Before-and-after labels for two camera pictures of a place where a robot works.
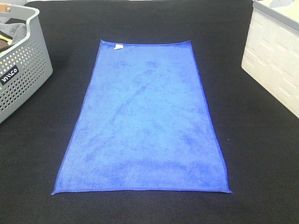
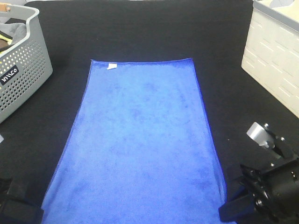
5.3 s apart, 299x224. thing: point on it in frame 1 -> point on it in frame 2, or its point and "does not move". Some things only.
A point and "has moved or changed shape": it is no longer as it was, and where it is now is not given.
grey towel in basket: x=17 y=31 does not move
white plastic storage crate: x=272 y=52 does not move
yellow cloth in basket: x=9 y=41 does not move
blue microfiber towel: x=142 y=123 has moved or changed shape
